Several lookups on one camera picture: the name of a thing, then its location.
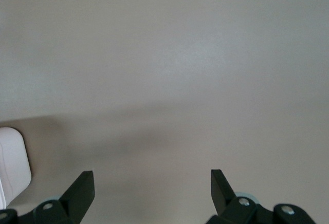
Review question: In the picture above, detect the pink plastic box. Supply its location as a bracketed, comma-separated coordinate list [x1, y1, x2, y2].
[0, 127, 32, 209]

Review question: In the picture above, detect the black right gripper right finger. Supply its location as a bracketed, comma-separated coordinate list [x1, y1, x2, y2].
[205, 169, 258, 224]

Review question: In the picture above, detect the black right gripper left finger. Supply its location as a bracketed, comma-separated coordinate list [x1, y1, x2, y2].
[33, 171, 95, 224]

